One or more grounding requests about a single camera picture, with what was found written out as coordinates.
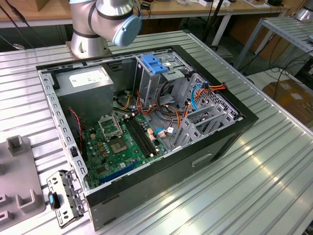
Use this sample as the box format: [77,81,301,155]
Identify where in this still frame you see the orange yellow power wire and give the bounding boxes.
[178,82,227,129]

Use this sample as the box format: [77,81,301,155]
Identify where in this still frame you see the silver disk bay cage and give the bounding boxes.
[170,72,246,150]

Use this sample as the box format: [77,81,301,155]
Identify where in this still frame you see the black RAM slot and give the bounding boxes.
[123,117,152,159]
[128,115,157,155]

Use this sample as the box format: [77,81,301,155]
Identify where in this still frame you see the silver optical drive cage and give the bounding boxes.
[133,50,195,110]

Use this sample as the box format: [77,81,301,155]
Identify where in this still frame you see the CPU socket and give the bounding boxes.
[109,138,128,155]

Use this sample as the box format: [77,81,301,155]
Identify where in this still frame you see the metal socket cover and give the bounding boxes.
[97,115,123,143]

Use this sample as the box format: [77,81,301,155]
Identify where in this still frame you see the blue drive latch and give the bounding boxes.
[141,54,169,74]

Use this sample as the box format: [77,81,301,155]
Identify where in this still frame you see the black PC case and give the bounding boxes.
[35,45,259,232]

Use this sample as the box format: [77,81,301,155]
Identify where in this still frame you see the green motherboard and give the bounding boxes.
[82,113,167,190]

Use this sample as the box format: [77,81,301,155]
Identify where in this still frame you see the blue expansion slot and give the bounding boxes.
[99,160,140,185]

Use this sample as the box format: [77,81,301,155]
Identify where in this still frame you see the grey power supply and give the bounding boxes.
[54,65,115,128]

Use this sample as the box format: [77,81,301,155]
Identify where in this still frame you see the black case fan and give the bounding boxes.
[66,107,88,162]

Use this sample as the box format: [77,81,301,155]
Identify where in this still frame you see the flat cardboard box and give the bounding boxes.
[262,78,313,126]

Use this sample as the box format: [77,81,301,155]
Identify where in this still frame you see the wooden desk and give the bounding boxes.
[0,0,291,29]

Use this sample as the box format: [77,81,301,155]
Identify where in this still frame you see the grey parts rack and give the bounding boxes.
[0,135,47,223]

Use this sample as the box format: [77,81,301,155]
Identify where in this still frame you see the metal slat side table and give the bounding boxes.
[234,16,313,71]

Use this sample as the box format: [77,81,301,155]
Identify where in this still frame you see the red orange wire bundle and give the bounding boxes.
[135,90,159,116]

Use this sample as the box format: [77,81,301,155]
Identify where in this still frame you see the blue data wire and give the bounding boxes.
[153,127,177,138]
[190,83,205,111]

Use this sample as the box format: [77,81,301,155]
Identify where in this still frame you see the yellow orange wire bundle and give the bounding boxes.
[119,94,134,111]

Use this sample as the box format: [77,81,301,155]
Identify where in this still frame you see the red black twisted wire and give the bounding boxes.
[68,108,86,147]

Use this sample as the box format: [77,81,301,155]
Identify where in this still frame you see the silver slot retention bracket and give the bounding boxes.
[46,169,89,229]

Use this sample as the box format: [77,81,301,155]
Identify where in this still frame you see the black blue bracket latch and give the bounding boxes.
[47,191,61,211]

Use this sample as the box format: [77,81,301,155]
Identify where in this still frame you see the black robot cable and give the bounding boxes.
[0,0,47,51]

